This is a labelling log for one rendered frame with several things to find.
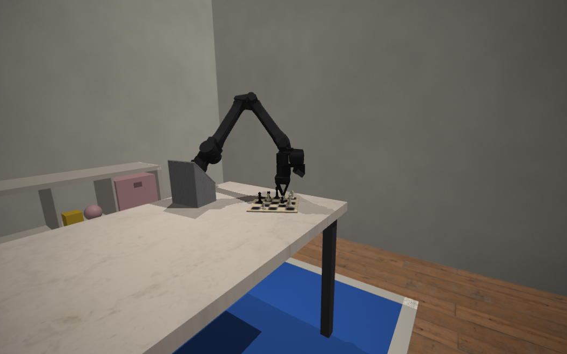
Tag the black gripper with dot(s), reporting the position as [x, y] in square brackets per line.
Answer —
[281, 180]

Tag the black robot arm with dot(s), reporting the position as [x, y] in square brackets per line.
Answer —
[211, 149]

